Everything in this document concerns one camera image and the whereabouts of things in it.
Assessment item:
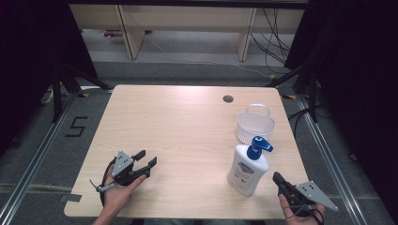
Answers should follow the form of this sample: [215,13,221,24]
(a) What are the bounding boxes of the beige wooden shelf unit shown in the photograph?
[69,3,305,62]

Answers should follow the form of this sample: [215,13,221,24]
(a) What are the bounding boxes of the person's right hand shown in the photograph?
[279,193,327,225]

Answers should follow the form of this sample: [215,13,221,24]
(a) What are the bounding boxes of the black metal stand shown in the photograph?
[266,59,321,124]
[52,62,115,124]

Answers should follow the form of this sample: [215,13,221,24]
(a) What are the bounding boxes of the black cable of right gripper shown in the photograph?
[284,202,325,225]

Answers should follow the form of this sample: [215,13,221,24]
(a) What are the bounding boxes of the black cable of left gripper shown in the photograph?
[89,157,117,208]

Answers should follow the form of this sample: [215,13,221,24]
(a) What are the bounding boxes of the white plastic basket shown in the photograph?
[236,103,277,146]

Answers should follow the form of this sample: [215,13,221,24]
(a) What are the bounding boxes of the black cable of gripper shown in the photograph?
[89,157,117,208]
[284,202,325,225]

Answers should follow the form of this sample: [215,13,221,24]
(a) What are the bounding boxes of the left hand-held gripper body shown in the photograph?
[111,150,148,187]

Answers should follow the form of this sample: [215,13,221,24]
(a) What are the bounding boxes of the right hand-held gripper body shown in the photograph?
[277,180,339,218]

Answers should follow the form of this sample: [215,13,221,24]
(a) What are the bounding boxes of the black cables on floor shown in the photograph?
[249,7,295,75]

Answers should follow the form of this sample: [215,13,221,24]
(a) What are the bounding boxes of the white pump bottle blue cap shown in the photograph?
[226,136,274,197]

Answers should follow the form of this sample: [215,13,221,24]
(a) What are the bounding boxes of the person's left hand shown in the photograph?
[101,173,147,218]

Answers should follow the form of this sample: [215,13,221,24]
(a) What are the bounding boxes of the aluminium floor rail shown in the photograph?
[0,91,79,225]
[297,93,370,225]

